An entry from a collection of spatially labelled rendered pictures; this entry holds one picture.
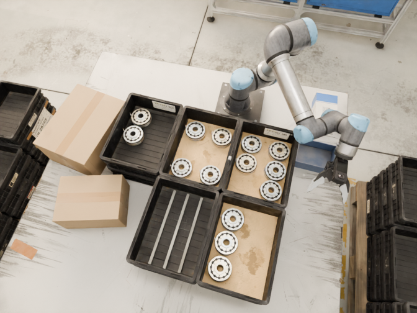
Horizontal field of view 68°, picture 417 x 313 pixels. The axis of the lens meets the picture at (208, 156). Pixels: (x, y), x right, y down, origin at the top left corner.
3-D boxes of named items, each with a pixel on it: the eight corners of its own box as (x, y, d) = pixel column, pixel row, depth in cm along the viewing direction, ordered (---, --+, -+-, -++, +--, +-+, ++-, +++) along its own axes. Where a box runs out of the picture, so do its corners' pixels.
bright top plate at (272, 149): (272, 139, 160) (272, 138, 159) (291, 146, 158) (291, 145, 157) (266, 155, 156) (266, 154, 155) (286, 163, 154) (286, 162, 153)
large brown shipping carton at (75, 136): (90, 104, 188) (77, 83, 170) (133, 121, 183) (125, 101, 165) (51, 159, 172) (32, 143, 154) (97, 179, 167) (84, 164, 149)
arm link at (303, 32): (242, 75, 176) (282, 18, 123) (266, 68, 179) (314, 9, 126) (251, 94, 175) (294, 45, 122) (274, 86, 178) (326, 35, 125)
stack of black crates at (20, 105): (33, 115, 250) (-1, 79, 210) (68, 122, 248) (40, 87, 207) (9, 159, 234) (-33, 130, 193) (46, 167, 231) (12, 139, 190)
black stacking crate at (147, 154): (134, 105, 175) (130, 92, 164) (185, 117, 171) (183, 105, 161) (106, 167, 158) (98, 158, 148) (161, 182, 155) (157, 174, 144)
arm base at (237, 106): (226, 90, 186) (228, 79, 178) (251, 94, 185) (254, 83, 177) (222, 110, 179) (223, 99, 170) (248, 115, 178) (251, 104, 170)
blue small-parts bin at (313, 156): (292, 166, 170) (295, 161, 164) (296, 143, 176) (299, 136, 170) (329, 175, 168) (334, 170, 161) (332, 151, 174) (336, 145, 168)
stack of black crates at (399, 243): (365, 236, 209) (392, 225, 178) (412, 246, 206) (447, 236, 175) (365, 300, 192) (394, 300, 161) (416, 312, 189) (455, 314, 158)
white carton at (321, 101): (312, 100, 189) (316, 90, 180) (332, 103, 188) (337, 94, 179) (309, 128, 180) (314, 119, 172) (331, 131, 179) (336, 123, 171)
